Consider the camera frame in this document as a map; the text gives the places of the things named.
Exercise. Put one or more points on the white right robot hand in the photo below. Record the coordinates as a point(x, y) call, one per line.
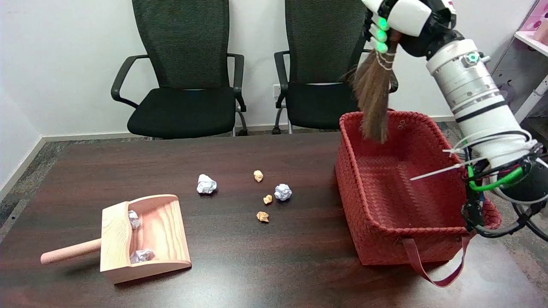
point(406, 17)

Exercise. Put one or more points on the small brown straw broom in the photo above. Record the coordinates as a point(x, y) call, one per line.
point(374, 98)

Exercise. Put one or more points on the white paper ball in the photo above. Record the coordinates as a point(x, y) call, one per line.
point(283, 192)
point(206, 184)
point(142, 256)
point(134, 219)

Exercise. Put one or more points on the small orange paper ball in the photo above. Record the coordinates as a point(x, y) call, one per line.
point(258, 176)
point(267, 199)
point(262, 216)

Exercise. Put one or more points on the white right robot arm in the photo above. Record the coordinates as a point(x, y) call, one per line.
point(479, 102)

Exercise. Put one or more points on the pink white kids desk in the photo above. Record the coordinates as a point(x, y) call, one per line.
point(513, 72)

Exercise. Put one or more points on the black mesh office chair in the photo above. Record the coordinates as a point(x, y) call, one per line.
point(317, 102)
point(184, 111)

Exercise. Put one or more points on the pink cup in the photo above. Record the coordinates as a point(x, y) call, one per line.
point(542, 31)

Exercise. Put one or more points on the red woven basket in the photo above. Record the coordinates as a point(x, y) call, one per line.
point(385, 222)

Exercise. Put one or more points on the white wall socket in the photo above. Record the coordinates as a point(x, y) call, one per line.
point(276, 90)

